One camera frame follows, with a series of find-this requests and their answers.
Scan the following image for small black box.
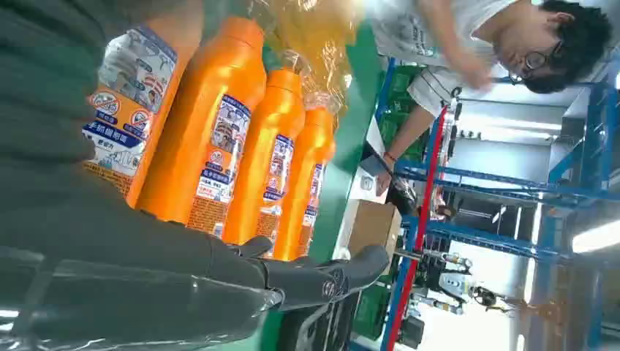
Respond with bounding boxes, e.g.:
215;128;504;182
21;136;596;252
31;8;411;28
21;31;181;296
398;317;426;350

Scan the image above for person's right hand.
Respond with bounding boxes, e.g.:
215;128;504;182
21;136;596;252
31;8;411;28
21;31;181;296
453;50;494;94

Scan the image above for blue metal shelf rack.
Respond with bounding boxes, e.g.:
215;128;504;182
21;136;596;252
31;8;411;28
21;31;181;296
374;57;620;351

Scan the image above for red metal post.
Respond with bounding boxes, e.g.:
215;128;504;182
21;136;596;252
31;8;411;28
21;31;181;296
385;106;450;351

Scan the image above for brown cardboard box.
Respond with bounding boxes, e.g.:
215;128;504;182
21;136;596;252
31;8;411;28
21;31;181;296
347;200;404;259

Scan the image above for silver humanoid robot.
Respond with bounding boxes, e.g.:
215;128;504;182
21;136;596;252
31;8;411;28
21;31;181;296
412;251;510;317

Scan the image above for yellow plastic sheet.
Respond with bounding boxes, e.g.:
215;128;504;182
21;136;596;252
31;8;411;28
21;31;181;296
246;0;365;128

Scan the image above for long ceiling light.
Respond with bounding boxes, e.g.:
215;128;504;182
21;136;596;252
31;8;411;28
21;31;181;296
571;220;620;255

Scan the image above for person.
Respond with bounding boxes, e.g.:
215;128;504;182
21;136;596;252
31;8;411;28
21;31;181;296
368;0;614;197

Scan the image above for black device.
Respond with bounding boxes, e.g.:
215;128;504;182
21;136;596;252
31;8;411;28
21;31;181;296
387;174;418;215

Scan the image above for green plastic crate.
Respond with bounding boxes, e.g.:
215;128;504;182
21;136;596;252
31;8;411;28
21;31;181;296
379;65;428;162
352;282;393;341

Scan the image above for person's left hand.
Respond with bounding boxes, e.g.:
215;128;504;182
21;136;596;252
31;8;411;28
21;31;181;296
374;159;396;197

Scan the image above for black-rimmed glasses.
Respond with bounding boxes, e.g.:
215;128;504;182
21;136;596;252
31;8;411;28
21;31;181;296
507;40;566;84

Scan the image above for orange drink bottle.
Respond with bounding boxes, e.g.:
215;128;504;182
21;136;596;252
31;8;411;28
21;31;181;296
273;106;336;263
135;17;268;241
222;67;306;260

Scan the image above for white carton with logo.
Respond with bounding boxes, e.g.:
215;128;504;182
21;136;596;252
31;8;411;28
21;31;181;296
348;166;390;205

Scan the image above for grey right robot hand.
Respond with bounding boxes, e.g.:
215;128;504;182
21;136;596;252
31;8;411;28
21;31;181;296
0;162;390;351

